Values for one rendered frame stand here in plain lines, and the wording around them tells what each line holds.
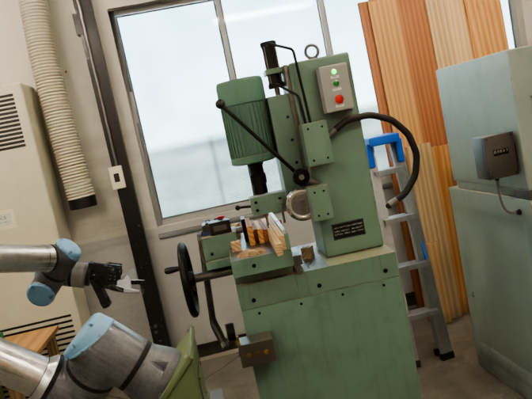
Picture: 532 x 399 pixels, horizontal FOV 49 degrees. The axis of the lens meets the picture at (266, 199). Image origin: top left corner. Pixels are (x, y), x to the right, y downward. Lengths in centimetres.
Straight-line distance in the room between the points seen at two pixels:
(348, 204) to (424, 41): 179
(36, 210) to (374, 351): 195
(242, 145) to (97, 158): 157
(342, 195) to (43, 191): 174
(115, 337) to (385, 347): 100
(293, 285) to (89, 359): 76
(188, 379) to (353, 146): 103
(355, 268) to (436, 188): 153
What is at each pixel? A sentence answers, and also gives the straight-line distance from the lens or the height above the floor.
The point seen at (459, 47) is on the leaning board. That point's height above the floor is 155.
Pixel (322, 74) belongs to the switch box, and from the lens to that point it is 208.
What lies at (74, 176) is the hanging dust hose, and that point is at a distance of 339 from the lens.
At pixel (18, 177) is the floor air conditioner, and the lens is 334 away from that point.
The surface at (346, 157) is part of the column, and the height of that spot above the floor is 115.
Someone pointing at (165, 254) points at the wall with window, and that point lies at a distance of 358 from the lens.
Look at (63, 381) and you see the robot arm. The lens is 176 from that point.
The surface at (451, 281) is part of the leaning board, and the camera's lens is 362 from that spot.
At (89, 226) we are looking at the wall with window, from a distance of 359.
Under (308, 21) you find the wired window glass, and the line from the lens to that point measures 375.
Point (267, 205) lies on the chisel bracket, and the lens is 219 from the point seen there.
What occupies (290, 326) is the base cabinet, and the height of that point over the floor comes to 62.
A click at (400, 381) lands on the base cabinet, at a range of 227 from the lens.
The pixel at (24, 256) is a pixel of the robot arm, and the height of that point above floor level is 108.
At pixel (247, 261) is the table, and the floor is 89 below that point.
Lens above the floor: 132
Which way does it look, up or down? 7 degrees down
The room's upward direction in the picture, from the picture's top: 12 degrees counter-clockwise
